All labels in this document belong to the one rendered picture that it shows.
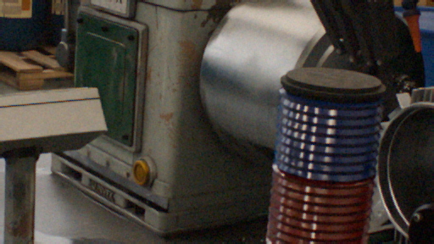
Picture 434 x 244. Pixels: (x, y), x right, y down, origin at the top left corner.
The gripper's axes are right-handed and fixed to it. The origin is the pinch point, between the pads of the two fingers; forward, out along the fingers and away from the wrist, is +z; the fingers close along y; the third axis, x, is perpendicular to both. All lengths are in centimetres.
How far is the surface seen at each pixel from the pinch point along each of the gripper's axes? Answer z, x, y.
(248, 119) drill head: 8.6, 3.9, 22.6
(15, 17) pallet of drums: 161, -126, 472
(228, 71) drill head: 4.0, 1.5, 27.3
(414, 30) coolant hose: 2.5, -13.0, 7.0
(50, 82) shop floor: 195, -118, 445
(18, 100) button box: -14.7, 31.1, 16.8
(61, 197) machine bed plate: 24, 20, 59
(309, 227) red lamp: -24, 36, -38
